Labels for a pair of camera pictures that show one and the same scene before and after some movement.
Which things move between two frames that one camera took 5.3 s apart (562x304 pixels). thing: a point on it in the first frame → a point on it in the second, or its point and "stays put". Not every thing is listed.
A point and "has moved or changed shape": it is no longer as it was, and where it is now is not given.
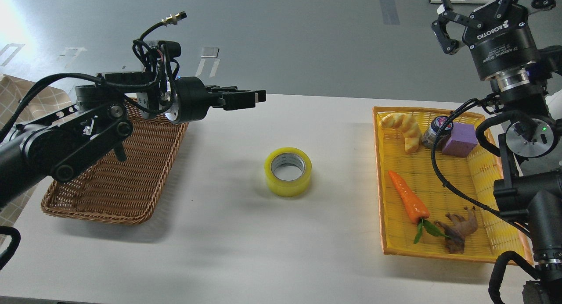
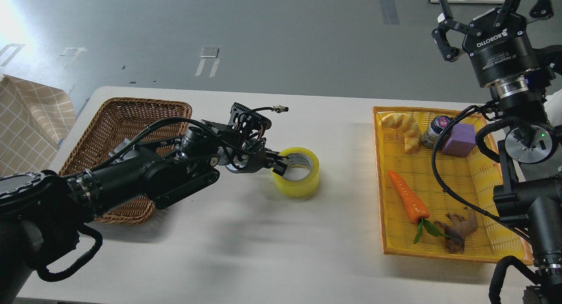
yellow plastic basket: [436, 171] stays put
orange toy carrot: [416, 211] stays put
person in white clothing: [553, 101] stays put
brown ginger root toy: [457, 228] stays put
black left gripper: [194, 101] → [250, 156]
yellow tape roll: [288, 171] has moved or changed shape
